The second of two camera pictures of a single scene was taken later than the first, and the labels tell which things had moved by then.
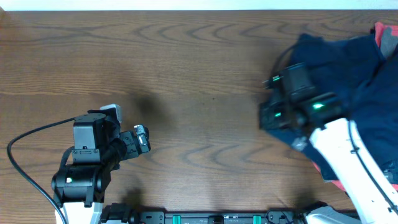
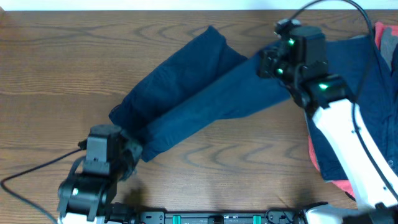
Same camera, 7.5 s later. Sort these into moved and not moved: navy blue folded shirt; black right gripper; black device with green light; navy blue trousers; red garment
Moved: navy blue trousers; black right gripper
Not moved: red garment; navy blue folded shirt; black device with green light
